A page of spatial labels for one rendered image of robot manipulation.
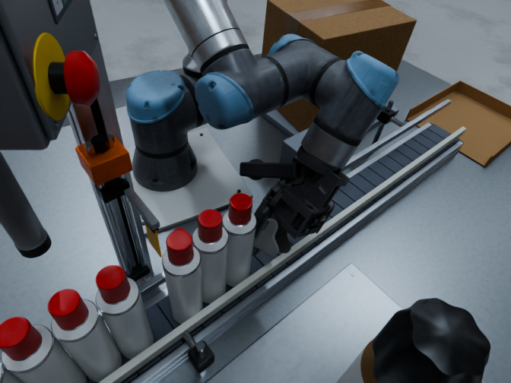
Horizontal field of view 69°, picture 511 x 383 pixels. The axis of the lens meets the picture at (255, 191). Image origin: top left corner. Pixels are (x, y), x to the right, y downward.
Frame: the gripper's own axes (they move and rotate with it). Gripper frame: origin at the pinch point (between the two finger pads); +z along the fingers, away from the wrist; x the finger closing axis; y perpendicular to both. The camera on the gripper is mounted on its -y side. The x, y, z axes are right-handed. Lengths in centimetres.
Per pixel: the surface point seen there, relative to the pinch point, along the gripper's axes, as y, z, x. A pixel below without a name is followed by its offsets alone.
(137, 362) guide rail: 4.2, 14.1, -20.4
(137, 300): 2.4, 1.7, -24.0
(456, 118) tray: -3, -34, 80
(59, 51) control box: -2.9, -24.5, -37.3
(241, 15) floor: -256, -24, 227
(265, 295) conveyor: 5.8, 7.2, 2.7
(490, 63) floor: -67, -90, 343
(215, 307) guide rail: 4.3, 7.3, -8.7
